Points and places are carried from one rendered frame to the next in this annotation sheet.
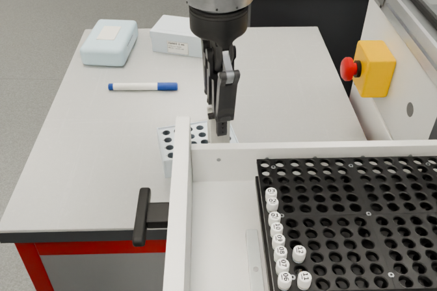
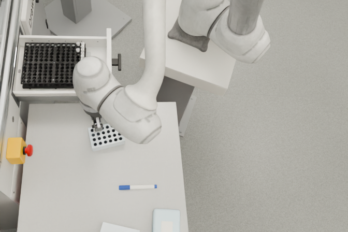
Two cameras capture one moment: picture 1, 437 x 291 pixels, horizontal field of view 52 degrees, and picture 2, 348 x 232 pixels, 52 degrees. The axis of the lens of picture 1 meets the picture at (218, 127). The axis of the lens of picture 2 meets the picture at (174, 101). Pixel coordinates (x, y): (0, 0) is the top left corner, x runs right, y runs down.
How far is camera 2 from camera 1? 1.33 m
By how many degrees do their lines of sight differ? 77
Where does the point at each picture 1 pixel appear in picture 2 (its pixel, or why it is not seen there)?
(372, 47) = (14, 149)
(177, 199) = (109, 59)
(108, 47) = (162, 212)
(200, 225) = not seen: hidden behind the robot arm
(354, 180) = (54, 74)
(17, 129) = not seen: outside the picture
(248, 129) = (82, 155)
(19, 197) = (173, 115)
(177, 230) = (109, 49)
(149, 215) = (117, 60)
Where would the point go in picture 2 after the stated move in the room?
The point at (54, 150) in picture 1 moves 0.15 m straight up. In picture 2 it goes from (169, 140) to (175, 126)
